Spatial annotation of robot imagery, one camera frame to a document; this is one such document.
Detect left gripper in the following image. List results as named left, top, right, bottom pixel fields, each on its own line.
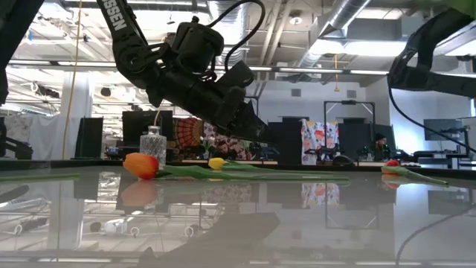
left=155, top=74, right=278, bottom=144

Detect white sheet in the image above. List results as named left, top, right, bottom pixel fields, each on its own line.
left=3, top=114, right=81, bottom=160

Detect black table frame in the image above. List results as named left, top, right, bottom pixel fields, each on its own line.
left=0, top=159, right=476, bottom=179

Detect person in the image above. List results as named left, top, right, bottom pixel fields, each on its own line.
left=213, top=139, right=234, bottom=160
left=367, top=133, right=390, bottom=161

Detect dark flat screen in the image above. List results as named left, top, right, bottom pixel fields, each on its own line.
left=423, top=118, right=465, bottom=141

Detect white floral print cloth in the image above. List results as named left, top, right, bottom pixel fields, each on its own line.
left=300, top=118, right=339, bottom=165

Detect thick black curved cable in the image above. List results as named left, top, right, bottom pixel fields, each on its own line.
left=0, top=117, right=34, bottom=161

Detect orange mandala tapestry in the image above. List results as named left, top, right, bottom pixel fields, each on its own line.
left=173, top=118, right=205, bottom=150

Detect black rig frame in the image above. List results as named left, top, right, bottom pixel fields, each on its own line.
left=323, top=99, right=376, bottom=165

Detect left camera black cable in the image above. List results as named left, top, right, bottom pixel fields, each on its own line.
left=206, top=0, right=267, bottom=74

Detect black monitor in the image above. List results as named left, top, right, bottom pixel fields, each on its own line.
left=121, top=110, right=174, bottom=147

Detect orange-red artificial tulip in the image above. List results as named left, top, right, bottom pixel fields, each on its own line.
left=381, top=159, right=450, bottom=186

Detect black desk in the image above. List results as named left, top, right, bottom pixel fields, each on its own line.
left=412, top=148, right=470, bottom=169

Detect black partition panel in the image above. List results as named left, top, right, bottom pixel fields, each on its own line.
left=267, top=117, right=302, bottom=165
left=337, top=118, right=396, bottom=159

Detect orange artificial tulip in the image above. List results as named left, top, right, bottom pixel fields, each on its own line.
left=123, top=152, right=350, bottom=184

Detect clear glass vase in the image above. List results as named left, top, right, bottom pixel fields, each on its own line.
left=139, top=125, right=167, bottom=168

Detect yellow artificial tulip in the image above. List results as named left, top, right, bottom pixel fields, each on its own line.
left=208, top=157, right=335, bottom=176

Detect black upright panel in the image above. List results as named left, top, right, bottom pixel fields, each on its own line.
left=76, top=117, right=104, bottom=159

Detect black dome-shaped object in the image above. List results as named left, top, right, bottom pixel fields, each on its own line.
left=332, top=154, right=354, bottom=166

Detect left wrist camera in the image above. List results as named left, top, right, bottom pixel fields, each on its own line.
left=222, top=60, right=257, bottom=101

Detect red floral tapestry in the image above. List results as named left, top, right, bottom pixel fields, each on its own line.
left=203, top=124, right=254, bottom=160

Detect silver ribbed air duct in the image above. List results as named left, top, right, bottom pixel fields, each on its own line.
left=207, top=0, right=249, bottom=75

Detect yellow power cord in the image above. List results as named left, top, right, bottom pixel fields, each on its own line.
left=61, top=0, right=83, bottom=160

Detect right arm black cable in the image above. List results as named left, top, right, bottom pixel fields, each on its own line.
left=386, top=83, right=476, bottom=153

